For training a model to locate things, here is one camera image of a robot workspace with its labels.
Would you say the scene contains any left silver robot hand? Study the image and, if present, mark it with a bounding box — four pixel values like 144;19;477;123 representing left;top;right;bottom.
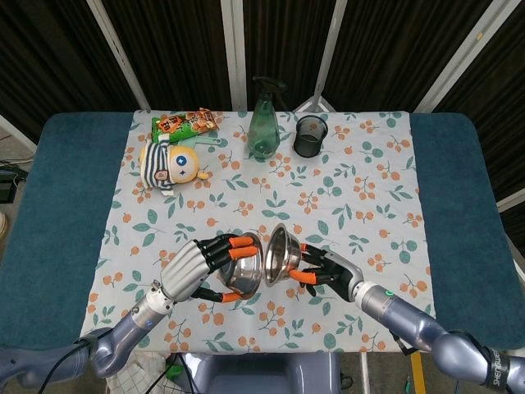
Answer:
160;233;260;304

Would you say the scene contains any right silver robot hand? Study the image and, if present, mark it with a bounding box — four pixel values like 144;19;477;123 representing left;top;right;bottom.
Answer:
289;242;366;303

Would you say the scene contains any steel bowl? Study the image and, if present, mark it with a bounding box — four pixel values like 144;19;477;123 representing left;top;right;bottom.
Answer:
217;231;263;300
264;223;304;287

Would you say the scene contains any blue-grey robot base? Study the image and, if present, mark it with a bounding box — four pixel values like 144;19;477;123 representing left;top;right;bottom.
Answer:
170;351;344;394

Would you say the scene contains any floral tablecloth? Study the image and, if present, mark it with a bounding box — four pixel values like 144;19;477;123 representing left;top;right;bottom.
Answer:
80;109;442;355

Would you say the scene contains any striped yellow plush toy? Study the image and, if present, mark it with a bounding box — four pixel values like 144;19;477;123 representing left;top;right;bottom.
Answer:
138;141;210;196

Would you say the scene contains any mint green plastic clip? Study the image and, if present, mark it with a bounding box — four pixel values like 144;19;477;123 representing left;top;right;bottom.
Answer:
180;137;225;149

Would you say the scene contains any black mesh pen holder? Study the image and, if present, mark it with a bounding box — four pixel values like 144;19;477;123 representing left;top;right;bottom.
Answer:
292;114;330;158

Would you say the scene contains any teal blue table cover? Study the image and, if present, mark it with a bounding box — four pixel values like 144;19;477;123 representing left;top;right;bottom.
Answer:
0;111;525;354

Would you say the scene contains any green orange snack bag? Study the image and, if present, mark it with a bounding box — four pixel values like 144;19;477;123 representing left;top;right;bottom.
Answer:
151;108;221;144

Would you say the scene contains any green transparent spray bottle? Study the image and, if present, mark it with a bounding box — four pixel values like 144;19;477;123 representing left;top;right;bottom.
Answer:
247;76;288;160

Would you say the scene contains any black box on floor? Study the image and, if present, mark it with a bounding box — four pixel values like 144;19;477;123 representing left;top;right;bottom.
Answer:
0;170;17;203

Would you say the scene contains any white screen frame post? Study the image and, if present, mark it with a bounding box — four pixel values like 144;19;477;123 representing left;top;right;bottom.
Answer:
413;0;508;114
495;192;525;213
220;0;248;112
0;114;38;149
85;0;152;111
293;0;348;112

